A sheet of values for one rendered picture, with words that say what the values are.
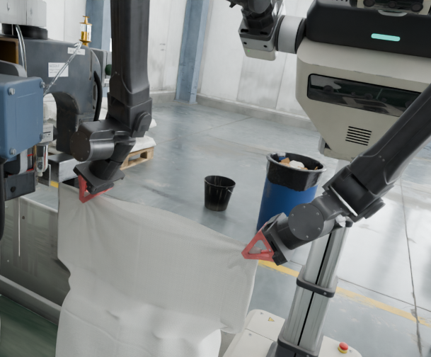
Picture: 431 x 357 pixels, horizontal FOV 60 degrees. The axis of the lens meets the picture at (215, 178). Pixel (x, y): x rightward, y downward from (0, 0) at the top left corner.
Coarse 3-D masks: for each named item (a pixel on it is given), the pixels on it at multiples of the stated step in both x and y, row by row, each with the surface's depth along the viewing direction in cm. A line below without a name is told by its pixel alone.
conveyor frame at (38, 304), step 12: (0, 276) 145; (0, 288) 145; (12, 288) 141; (24, 288) 140; (12, 300) 140; (24, 300) 140; (36, 300) 137; (48, 300) 136; (36, 312) 139; (48, 312) 136
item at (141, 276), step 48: (96, 240) 85; (144, 240) 77; (192, 240) 75; (96, 288) 85; (144, 288) 80; (192, 288) 78; (240, 288) 75; (96, 336) 83; (144, 336) 78; (192, 336) 77
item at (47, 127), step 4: (44, 104) 75; (44, 108) 74; (44, 112) 75; (44, 116) 75; (44, 120) 75; (44, 124) 75; (48, 124) 76; (44, 128) 75; (48, 128) 76; (52, 128) 77; (44, 132) 75; (48, 132) 76; (52, 132) 77; (48, 136) 77; (52, 136) 78; (44, 140) 76; (48, 140) 77; (36, 144) 76; (40, 144) 76; (44, 144) 76; (40, 172) 79
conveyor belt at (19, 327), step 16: (0, 304) 136; (16, 304) 138; (0, 320) 129; (16, 320) 130; (32, 320) 131; (0, 336) 123; (16, 336) 124; (32, 336) 125; (48, 336) 126; (0, 352) 117; (16, 352) 118; (32, 352) 119; (48, 352) 120
